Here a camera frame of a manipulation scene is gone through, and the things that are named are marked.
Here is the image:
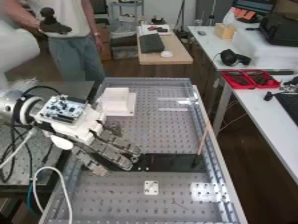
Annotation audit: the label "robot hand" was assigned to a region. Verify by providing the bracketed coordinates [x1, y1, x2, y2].
[34, 94, 143, 178]

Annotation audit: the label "small white box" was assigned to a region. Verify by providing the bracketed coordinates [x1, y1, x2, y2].
[97, 87, 138, 118]

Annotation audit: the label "person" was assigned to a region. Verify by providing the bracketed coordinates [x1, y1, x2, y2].
[0, 0, 107, 83]

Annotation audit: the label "black plate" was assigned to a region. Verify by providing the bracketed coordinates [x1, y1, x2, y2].
[126, 153, 210, 173]

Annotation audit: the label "small white square plate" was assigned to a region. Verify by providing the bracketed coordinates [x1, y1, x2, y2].
[142, 180, 159, 196]

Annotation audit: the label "thin stick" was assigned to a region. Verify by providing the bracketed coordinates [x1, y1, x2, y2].
[195, 114, 214, 156]

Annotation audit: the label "dark keyboard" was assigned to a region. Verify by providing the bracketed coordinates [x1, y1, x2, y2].
[138, 32, 166, 55]

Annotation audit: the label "wooden desk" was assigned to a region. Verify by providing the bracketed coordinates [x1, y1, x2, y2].
[135, 24, 194, 66]

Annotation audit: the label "dark handheld device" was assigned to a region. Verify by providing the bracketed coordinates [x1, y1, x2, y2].
[37, 6, 73, 36]

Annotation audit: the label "white desk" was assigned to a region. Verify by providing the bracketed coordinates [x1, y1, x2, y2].
[228, 74, 298, 186]
[187, 24, 298, 134]

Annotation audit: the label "red tray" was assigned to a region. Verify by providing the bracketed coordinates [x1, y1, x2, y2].
[244, 68, 281, 90]
[219, 69, 258, 90]

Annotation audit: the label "black headphones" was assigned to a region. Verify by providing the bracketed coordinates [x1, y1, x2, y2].
[219, 48, 252, 67]

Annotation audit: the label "black mouse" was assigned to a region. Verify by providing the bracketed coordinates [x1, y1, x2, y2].
[261, 90, 275, 102]

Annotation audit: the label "black keyboard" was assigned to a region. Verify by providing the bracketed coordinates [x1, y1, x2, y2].
[273, 92, 298, 127]

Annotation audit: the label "black case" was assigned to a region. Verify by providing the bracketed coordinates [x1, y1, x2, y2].
[256, 12, 298, 48]

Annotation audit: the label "black cable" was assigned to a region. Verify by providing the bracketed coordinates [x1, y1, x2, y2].
[0, 124, 33, 184]
[19, 85, 62, 102]

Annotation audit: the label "white cable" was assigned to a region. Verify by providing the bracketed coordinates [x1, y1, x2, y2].
[0, 128, 37, 170]
[30, 165, 74, 224]

